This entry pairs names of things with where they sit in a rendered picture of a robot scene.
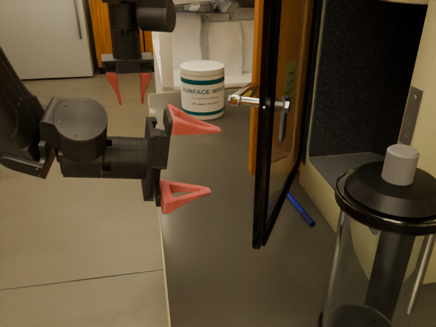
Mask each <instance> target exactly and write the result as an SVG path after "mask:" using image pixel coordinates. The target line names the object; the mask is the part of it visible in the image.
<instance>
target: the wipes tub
mask: <svg viewBox="0 0 436 327"><path fill-rule="evenodd" d="M180 83H181V97H182V111H184V112H185V113H187V114H189V115H191V116H193V117H194V118H196V119H198V120H210V119H216V118H218V117H221V116H222V115H223V114H224V64H223V63H221V62H218V61H213V60H192V61H189V62H184V63H183V64H181V65H180Z"/></svg>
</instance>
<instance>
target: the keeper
mask: <svg viewBox="0 0 436 327"><path fill-rule="evenodd" d="M423 92H424V91H422V90H420V89H418V88H416V87H414V86H411V89H410V92H409V98H408V101H407V106H406V112H405V115H404V120H403V124H402V129H401V133H400V138H399V141H400V142H401V143H403V144H404V145H409V146H411V141H412V137H413V133H414V129H415V125H416V121H417V116H418V111H419V108H420V103H421V100H422V95H423Z"/></svg>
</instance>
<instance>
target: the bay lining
mask: <svg viewBox="0 0 436 327"><path fill-rule="evenodd" d="M427 9H428V5H414V4H405V3H393V2H387V1H380V0H325V6H324V17H323V23H322V34H321V45H320V51H319V62H318V68H317V79H316V85H315V96H314V103H313V113H312V120H311V131H310V137H309V148H308V156H309V157H318V156H333V155H340V154H355V153H364V152H373V153H376V154H380V155H384V156H385V155H386V152H387V148H388V147H390V146H391V145H396V144H397V143H398V137H399V134H400V129H401V125H402V120H403V116H404V111H405V108H406V102H407V97H408V93H409V88H410V85H411V79H412V76H413V71H414V67H415V62H416V59H417V53H418V48H419V45H420V39H421V36H422V30H423V27H424V22H425V18H426V12H427Z"/></svg>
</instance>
